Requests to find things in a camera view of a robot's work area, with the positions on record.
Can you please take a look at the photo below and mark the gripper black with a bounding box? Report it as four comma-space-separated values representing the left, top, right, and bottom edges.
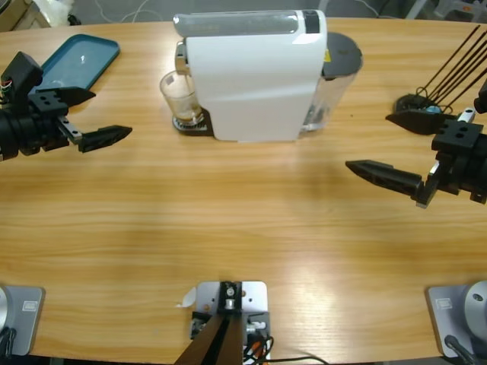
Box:
0, 86, 134, 163
345, 108, 487, 208

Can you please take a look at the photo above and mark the clear drinking glass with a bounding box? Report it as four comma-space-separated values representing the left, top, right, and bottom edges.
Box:
158, 70, 204, 127

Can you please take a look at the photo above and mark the white capsule coffee machine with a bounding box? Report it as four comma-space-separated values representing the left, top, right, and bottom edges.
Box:
173, 9, 328, 144

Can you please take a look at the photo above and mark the black capsule holder with rods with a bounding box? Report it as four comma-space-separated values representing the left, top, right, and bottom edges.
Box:
393, 24, 487, 116

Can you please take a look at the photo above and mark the teal plastic tray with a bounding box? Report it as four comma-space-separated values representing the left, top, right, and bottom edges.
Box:
30, 33, 121, 102

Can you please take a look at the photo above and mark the metal drip tray grate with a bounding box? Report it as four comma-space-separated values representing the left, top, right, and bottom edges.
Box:
172, 109, 214, 136

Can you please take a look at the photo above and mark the clear plastic bag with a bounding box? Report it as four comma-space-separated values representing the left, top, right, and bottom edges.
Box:
33, 0, 75, 27

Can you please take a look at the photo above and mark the brown cardboard box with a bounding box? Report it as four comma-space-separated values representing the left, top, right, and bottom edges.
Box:
0, 0, 50, 32

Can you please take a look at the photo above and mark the white plastic stool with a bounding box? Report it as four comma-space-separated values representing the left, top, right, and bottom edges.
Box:
403, 0, 487, 22

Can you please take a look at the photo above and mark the white paper tag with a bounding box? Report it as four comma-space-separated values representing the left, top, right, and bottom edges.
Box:
174, 287, 198, 309

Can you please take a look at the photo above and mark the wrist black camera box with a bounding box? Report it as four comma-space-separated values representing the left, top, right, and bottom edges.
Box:
0, 52, 43, 104
473, 81, 487, 115

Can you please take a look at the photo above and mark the white floor cable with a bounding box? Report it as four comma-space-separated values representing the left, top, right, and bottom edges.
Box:
93, 0, 180, 24

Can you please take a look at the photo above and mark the arm grey base plate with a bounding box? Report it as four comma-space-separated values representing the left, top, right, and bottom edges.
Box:
425, 280, 487, 358
0, 284, 46, 357

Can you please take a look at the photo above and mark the base black cable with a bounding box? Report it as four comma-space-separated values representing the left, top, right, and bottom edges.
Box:
444, 334, 479, 365
0, 326, 17, 357

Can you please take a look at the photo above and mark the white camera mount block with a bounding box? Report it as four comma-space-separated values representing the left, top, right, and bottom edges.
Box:
189, 280, 272, 362

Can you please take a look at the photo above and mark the thin black table cable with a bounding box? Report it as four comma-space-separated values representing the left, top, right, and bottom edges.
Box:
266, 354, 329, 365

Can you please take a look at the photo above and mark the orange black cable bundle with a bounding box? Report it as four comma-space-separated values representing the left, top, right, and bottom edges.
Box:
242, 334, 275, 365

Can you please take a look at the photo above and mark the dark camera mount post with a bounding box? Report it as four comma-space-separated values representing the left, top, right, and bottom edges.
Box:
177, 281, 244, 365

